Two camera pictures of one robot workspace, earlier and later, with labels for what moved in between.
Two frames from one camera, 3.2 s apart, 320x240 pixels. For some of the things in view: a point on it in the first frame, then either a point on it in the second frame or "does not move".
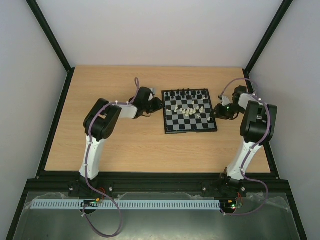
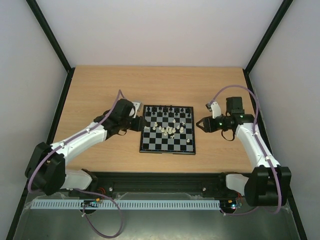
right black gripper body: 219,111 -> 208,124
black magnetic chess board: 187,111 -> 170,130
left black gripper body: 152,108 -> 124,122
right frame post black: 278,16 does not move
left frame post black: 45,26 does not move
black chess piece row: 183,94 -> 170,111
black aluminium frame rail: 75,183 does not move
